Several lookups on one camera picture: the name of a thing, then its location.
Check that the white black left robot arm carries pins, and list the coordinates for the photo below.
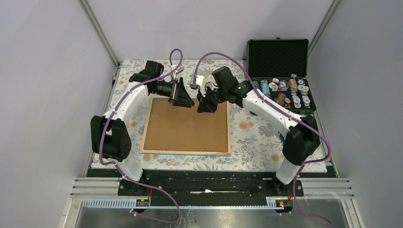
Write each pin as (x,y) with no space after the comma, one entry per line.
(109,135)

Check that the floral tablecloth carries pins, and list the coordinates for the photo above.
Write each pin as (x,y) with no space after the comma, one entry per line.
(255,144)

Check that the blue poker chip stack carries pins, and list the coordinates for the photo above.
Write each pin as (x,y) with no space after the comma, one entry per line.
(264,85)

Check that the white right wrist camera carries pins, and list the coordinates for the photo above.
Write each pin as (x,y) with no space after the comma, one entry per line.
(197,82)

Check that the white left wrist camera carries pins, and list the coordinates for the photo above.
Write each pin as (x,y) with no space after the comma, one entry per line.
(178,69)

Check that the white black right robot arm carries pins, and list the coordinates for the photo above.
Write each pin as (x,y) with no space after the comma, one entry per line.
(299,131)

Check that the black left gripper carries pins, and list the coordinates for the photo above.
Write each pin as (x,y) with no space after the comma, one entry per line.
(182,98)

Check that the brown poker chip stack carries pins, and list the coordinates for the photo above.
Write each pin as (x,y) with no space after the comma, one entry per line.
(293,85)

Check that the aluminium frame rails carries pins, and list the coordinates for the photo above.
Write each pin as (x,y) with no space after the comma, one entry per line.
(315,188)

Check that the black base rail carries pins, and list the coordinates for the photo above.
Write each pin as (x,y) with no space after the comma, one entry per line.
(281,191)

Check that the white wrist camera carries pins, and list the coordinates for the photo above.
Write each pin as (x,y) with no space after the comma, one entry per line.
(178,69)
(197,82)

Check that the white slotted cable duct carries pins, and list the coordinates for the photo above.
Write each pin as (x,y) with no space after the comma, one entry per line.
(133,203)

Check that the black poker chip case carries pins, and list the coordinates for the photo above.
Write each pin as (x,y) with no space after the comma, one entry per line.
(284,59)

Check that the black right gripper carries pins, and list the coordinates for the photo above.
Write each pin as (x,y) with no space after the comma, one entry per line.
(205,106)

